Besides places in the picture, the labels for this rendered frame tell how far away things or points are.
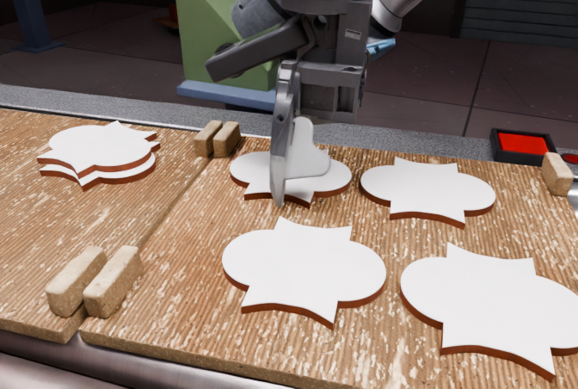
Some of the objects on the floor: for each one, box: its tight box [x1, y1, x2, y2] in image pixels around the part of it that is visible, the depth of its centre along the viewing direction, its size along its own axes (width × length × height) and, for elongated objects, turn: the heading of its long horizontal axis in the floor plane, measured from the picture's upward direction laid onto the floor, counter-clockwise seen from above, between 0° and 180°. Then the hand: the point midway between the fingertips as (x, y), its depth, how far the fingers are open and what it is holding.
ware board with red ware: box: [152, 3, 180, 34], centre depth 495 cm, size 50×50×28 cm
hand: (288, 172), depth 55 cm, fingers open, 14 cm apart
